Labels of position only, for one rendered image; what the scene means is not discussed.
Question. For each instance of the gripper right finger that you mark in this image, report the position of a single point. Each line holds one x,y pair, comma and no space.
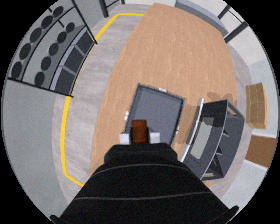
154,136

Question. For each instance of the dark grey open-top crate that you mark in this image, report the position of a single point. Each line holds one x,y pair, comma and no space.
209,138

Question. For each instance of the dark grey tray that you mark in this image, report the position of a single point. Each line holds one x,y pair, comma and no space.
161,109

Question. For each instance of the brown bottle with cream label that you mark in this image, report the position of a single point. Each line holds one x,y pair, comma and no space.
139,131

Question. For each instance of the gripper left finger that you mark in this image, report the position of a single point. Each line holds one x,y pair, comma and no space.
125,138

